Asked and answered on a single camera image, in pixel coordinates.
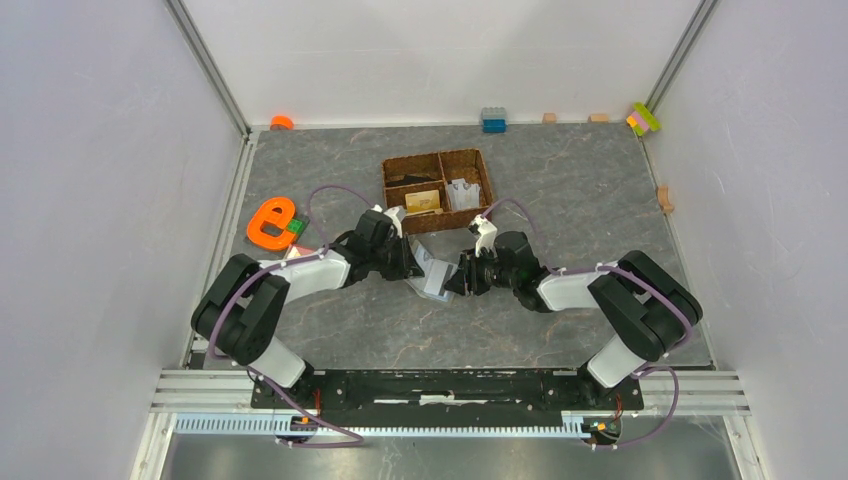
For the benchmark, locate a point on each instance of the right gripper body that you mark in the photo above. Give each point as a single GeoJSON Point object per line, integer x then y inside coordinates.
{"type": "Point", "coordinates": [486, 272]}

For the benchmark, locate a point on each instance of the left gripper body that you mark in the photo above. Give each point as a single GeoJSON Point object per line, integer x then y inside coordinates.
{"type": "Point", "coordinates": [388, 259]}

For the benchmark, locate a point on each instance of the white VIP card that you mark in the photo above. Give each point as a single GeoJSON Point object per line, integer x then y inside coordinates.
{"type": "Point", "coordinates": [439, 273]}

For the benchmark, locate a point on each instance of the grey card holder wallet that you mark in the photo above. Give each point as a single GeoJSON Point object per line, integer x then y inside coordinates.
{"type": "Point", "coordinates": [424, 259]}

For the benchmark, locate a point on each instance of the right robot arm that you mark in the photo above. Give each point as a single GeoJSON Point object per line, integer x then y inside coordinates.
{"type": "Point", "coordinates": [650, 312]}

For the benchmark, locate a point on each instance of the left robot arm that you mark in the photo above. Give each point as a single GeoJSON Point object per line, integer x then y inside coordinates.
{"type": "Point", "coordinates": [239, 313]}

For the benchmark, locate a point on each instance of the yellow card in basket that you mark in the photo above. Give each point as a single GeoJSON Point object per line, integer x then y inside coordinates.
{"type": "Point", "coordinates": [422, 201]}

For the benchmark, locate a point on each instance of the white cards in basket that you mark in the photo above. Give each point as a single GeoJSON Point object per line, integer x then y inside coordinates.
{"type": "Point", "coordinates": [463, 195]}

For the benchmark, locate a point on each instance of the black item in basket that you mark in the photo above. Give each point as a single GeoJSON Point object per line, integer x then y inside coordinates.
{"type": "Point", "coordinates": [407, 180]}

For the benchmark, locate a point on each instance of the green toy block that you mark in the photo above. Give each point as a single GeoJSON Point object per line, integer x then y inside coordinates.
{"type": "Point", "coordinates": [297, 226]}

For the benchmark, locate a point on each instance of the brown wicker divided basket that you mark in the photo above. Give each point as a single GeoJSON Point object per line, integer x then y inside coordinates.
{"type": "Point", "coordinates": [442, 167]}

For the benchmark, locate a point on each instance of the orange plastic tape dispenser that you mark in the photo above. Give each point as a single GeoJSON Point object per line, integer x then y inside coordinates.
{"type": "Point", "coordinates": [267, 229]}

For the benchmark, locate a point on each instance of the blue grey toy brick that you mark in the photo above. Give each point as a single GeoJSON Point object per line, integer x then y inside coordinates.
{"type": "Point", "coordinates": [493, 120]}

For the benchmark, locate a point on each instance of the orange round cap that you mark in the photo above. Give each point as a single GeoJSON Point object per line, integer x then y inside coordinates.
{"type": "Point", "coordinates": [281, 122]}

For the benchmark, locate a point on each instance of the wooden arch block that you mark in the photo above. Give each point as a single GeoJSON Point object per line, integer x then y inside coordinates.
{"type": "Point", "coordinates": [664, 200]}

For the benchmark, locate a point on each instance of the multicolour toy brick stack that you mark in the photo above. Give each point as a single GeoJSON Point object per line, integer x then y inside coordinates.
{"type": "Point", "coordinates": [642, 121]}

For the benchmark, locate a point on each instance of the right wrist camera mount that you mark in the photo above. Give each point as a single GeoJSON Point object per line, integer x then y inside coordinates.
{"type": "Point", "coordinates": [485, 233]}

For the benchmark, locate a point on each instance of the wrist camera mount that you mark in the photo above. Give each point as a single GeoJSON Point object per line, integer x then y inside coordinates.
{"type": "Point", "coordinates": [485, 233]}
{"type": "Point", "coordinates": [395, 214]}

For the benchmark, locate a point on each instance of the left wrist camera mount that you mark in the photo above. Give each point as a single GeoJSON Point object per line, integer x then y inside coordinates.
{"type": "Point", "coordinates": [395, 214]}

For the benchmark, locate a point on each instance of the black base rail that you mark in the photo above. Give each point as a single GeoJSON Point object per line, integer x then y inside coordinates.
{"type": "Point", "coordinates": [524, 397]}

